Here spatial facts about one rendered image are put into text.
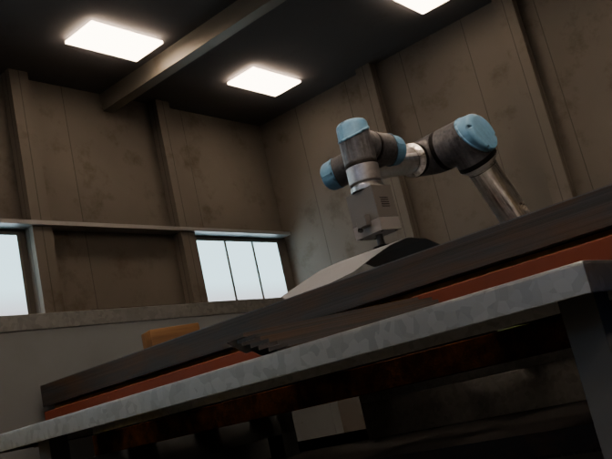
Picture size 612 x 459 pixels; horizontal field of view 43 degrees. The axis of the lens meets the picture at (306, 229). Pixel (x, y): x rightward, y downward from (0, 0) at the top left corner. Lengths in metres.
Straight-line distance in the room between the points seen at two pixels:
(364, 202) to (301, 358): 0.83
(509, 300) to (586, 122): 11.37
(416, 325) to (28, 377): 1.37
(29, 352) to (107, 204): 10.16
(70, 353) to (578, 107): 10.66
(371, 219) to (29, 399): 0.94
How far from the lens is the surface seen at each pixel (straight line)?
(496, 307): 0.79
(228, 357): 1.49
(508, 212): 2.23
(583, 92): 12.23
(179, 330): 1.81
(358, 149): 1.75
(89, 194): 12.05
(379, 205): 1.71
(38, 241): 11.04
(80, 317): 2.16
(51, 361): 2.09
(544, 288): 0.77
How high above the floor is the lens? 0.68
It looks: 12 degrees up
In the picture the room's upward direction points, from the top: 13 degrees counter-clockwise
